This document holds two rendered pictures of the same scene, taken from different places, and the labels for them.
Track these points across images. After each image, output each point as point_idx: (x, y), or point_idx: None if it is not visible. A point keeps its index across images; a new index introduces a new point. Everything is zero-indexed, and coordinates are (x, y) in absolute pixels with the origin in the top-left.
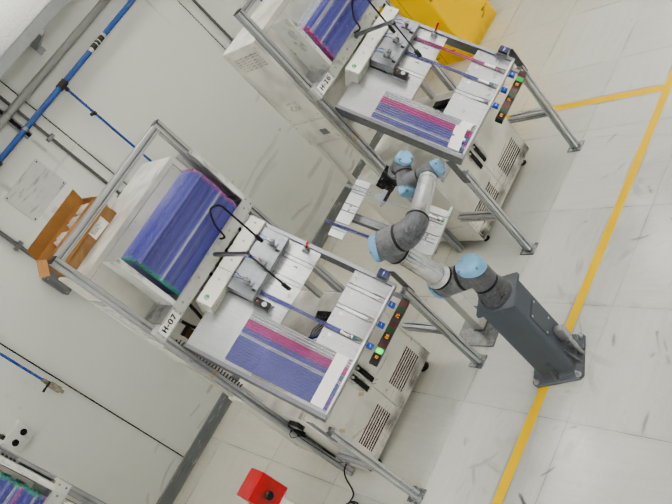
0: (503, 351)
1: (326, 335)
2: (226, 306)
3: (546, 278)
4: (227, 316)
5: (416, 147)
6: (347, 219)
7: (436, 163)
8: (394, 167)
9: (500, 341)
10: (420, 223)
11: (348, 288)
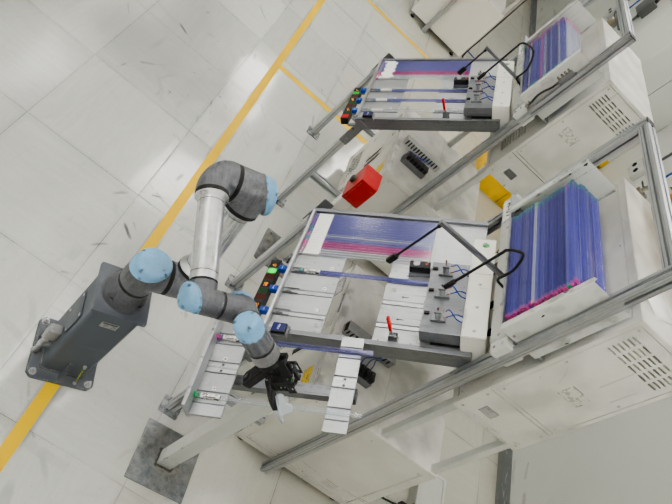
0: (136, 404)
1: (335, 266)
2: (463, 264)
3: (60, 500)
4: (456, 256)
5: None
6: (342, 365)
7: (188, 287)
8: (263, 321)
9: (139, 422)
10: (204, 172)
11: (322, 313)
